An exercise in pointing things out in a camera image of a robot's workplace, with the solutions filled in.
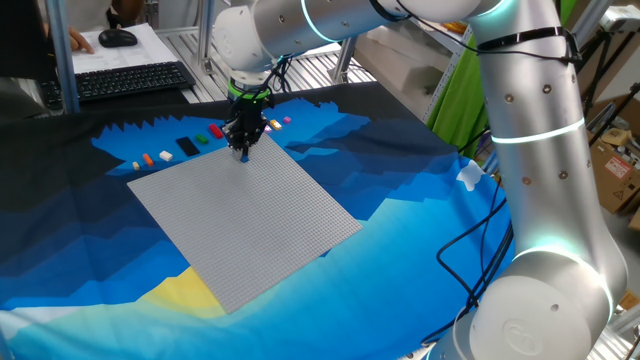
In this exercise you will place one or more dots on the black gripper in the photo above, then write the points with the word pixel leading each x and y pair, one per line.
pixel 249 115

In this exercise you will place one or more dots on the blue Lego brick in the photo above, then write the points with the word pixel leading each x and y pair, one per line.
pixel 244 158

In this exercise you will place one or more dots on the red Lego brick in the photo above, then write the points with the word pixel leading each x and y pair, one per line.
pixel 216 131

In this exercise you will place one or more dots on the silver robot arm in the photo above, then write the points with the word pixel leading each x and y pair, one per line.
pixel 540 200

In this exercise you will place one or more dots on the yellow Lego brick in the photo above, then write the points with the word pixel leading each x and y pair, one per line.
pixel 275 124

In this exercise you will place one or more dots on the green Lego brick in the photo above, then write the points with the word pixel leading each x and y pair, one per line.
pixel 201 139

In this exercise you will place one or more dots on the black Lego plate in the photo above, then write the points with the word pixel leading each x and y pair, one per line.
pixel 187 146

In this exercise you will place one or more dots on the white Lego brick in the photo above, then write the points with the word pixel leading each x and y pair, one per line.
pixel 166 156

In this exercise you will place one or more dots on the grey Lego baseplate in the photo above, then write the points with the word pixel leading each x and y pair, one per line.
pixel 240 220

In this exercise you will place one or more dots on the orange Lego brick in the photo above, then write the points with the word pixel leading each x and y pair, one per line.
pixel 148 159

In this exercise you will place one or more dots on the person's hand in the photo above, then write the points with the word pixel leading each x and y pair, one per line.
pixel 80 41

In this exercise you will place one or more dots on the white paper sheet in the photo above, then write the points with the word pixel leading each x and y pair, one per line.
pixel 145 50

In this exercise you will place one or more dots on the black keyboard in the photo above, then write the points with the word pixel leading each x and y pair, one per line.
pixel 125 80

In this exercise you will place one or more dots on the black computer mouse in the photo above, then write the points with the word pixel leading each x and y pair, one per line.
pixel 117 38

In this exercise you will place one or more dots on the white foam block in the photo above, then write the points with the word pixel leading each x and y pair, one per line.
pixel 400 75

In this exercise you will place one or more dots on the blue mountain print cloth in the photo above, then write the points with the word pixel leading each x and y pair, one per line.
pixel 350 300

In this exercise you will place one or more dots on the person in white shirt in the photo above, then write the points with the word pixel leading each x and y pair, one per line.
pixel 85 12

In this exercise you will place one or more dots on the green curtain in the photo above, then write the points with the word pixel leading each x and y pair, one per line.
pixel 460 100

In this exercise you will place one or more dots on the black monitor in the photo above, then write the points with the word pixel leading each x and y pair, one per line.
pixel 22 35

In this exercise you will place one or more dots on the black tripod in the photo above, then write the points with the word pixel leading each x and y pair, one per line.
pixel 597 70

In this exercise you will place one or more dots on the cardboard box with red label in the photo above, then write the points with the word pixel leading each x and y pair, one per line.
pixel 615 175

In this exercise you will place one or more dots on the aluminium frame post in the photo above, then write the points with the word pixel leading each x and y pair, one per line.
pixel 592 20
pixel 205 40
pixel 345 60
pixel 62 55

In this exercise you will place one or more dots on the silver camera on tripod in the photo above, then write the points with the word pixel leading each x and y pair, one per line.
pixel 620 17

